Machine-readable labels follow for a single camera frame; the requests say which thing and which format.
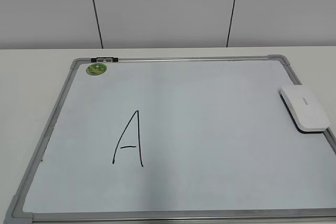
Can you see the black clip on frame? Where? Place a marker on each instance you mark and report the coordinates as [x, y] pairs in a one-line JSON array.
[[105, 59]]

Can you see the whiteboard with grey frame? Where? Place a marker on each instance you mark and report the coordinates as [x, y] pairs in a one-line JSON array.
[[173, 140]]

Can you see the white rectangular whiteboard eraser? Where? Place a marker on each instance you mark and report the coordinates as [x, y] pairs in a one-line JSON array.
[[308, 114]]

